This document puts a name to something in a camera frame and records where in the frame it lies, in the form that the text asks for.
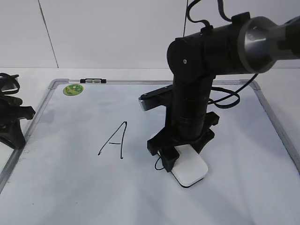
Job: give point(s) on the black whiteboard hanger clip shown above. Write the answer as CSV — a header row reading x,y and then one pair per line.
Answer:
x,y
93,80

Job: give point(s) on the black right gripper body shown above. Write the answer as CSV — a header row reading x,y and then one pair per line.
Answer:
x,y
167,138

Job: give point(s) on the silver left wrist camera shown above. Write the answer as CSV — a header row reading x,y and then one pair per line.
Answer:
x,y
7,86

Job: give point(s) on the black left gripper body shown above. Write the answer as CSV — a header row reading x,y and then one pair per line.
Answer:
x,y
11,110

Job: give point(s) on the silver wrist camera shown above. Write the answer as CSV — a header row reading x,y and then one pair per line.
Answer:
x,y
7,86
159,97

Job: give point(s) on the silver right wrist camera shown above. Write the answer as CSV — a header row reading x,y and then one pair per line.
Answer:
x,y
159,97

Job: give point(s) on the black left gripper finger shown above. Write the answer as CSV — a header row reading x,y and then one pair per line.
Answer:
x,y
11,135

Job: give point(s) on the white framed whiteboard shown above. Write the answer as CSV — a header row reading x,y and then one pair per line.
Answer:
x,y
87,163

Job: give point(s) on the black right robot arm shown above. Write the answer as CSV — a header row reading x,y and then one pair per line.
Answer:
x,y
248,45

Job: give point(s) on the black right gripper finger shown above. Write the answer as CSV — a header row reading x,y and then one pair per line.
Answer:
x,y
169,156
199,145

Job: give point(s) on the green round magnet sticker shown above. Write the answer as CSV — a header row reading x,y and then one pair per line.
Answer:
x,y
73,89

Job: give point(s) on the white whiteboard eraser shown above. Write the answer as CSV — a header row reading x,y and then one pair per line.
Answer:
x,y
189,168

